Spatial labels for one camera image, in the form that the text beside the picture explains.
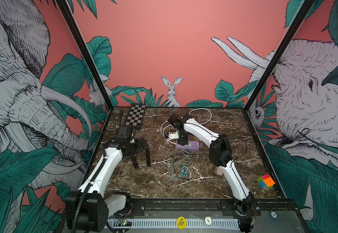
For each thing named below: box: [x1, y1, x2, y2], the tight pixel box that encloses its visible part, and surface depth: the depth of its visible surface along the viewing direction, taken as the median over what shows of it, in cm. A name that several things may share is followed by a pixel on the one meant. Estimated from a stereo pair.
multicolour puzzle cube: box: [256, 173, 276, 189], surface depth 81 cm
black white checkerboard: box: [124, 103, 146, 131], surface depth 113 cm
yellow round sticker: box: [176, 216, 187, 230], surface depth 71 cm
